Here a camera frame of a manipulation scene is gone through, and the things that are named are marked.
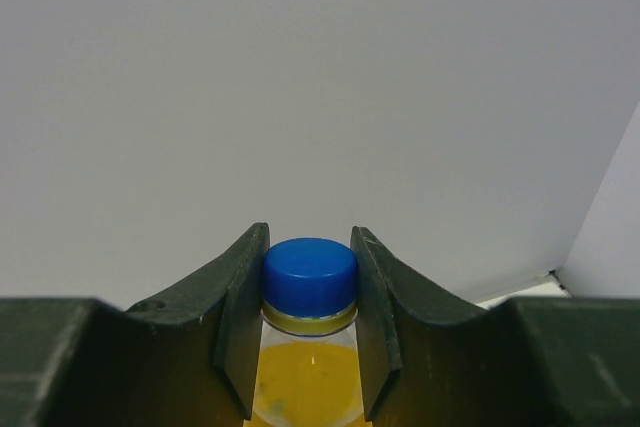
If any yellow label bottle blue cap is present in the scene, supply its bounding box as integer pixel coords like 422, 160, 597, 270
247, 237, 366, 426

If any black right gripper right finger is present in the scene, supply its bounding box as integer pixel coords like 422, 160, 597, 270
351, 227, 639, 426

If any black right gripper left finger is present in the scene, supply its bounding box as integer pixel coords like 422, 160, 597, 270
1, 223, 270, 426

